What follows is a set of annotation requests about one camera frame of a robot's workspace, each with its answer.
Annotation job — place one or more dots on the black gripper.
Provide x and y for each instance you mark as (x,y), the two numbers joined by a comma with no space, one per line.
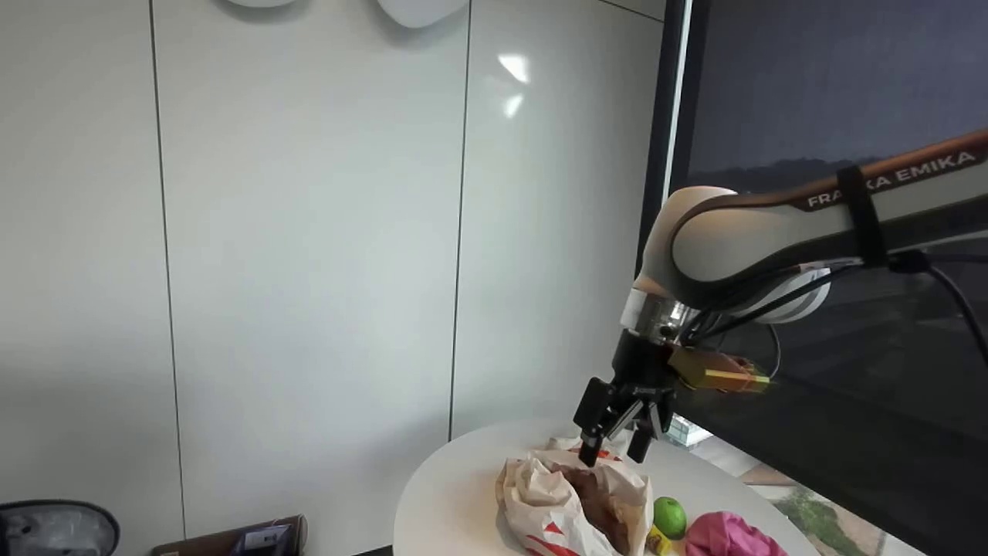
(641,388)

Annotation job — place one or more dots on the white red plastic bag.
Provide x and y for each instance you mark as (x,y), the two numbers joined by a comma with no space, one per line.
(554,506)

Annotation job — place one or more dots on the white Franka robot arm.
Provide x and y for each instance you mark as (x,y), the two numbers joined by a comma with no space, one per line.
(716,261)

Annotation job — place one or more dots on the green round fruit toy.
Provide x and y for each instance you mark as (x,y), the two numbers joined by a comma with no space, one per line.
(670,518)

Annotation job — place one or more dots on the pink crumpled cloth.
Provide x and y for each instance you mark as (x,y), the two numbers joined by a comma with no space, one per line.
(729,536)

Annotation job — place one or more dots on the dark framed board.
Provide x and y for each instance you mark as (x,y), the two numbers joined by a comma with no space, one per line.
(264,538)

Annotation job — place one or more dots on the dark round bin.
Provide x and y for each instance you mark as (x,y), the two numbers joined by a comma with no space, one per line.
(58,528)

